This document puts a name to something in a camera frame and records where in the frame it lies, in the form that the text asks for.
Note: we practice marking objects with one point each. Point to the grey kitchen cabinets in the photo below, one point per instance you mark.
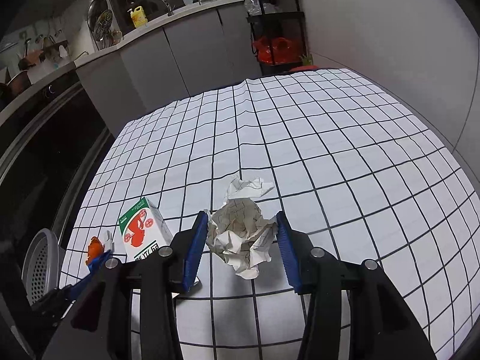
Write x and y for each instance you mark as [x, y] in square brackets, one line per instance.
[197, 49]

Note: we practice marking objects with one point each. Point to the green white carton box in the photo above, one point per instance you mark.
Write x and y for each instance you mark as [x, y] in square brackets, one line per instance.
[151, 247]

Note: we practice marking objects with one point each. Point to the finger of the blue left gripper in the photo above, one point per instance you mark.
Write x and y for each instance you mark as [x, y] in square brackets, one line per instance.
[94, 266]

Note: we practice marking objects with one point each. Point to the yellow detergent bottle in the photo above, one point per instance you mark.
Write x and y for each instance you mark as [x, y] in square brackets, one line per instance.
[138, 16]

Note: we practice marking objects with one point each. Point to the orange plastic scrap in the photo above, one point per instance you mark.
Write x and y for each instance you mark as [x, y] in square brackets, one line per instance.
[95, 249]

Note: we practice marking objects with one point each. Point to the white checkered tablecloth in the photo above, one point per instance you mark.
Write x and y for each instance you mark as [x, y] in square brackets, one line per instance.
[350, 166]

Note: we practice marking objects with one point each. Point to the printed paper ball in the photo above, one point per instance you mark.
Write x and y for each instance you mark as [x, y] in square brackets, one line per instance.
[238, 233]

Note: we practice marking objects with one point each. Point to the red plastic bag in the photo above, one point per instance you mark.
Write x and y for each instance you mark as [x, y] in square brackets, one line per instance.
[279, 50]

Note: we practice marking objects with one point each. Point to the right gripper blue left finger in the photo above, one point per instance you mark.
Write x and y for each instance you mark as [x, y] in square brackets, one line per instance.
[195, 240]

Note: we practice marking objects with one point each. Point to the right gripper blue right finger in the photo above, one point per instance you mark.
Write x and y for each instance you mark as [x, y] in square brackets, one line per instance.
[290, 243]

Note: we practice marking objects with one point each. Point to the chrome sink faucet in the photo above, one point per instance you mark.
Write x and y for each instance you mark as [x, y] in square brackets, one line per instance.
[167, 6]

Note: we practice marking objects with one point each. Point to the black built-in oven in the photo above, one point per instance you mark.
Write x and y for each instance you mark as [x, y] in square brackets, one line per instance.
[51, 148]

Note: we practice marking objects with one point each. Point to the dish drying rack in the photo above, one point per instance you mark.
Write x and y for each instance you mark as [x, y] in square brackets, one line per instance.
[99, 20]

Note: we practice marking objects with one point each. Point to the grey perforated trash basket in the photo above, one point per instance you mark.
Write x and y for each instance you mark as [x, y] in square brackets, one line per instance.
[42, 265]

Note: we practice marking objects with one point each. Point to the black storage rack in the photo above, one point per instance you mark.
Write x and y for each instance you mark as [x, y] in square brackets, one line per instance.
[277, 19]

